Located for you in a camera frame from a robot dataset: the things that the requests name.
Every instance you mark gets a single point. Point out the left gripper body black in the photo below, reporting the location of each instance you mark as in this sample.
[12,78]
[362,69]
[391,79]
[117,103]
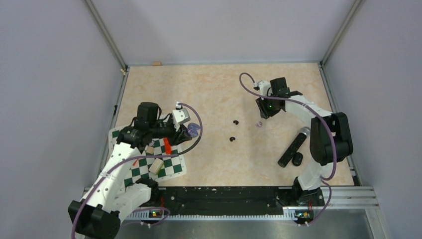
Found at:
[175,136]

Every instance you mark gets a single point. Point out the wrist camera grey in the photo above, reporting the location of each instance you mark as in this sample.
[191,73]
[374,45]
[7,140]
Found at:
[264,88]
[180,117]

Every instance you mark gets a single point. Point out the small wooden cube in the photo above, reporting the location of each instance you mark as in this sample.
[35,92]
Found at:
[150,150]

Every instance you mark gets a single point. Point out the aluminium frame post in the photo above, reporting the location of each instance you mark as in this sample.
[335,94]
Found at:
[341,31]
[105,33]

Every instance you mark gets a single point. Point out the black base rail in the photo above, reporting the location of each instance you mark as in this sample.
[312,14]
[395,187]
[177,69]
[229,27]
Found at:
[232,201]

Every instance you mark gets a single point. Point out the orange rectangular block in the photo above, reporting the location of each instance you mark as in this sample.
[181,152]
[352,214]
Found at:
[168,148]

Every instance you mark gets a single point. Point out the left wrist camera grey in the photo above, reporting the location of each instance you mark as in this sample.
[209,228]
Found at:
[180,117]

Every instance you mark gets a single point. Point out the green white chess mat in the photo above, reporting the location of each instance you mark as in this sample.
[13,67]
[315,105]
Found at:
[173,166]

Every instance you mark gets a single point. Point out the aluminium frame post left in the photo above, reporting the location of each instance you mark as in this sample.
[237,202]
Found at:
[105,33]

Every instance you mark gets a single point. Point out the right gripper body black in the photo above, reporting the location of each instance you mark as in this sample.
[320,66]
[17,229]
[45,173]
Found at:
[267,106]

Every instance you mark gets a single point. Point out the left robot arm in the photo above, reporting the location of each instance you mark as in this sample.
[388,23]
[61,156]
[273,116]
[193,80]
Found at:
[101,211]

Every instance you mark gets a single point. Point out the aluminium frame post right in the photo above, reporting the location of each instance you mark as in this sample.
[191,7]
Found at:
[341,31]

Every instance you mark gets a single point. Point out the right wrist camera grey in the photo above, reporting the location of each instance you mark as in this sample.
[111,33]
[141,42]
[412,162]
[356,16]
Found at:
[264,88]

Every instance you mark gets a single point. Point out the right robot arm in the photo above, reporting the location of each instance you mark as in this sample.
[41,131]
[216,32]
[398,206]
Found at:
[328,132]

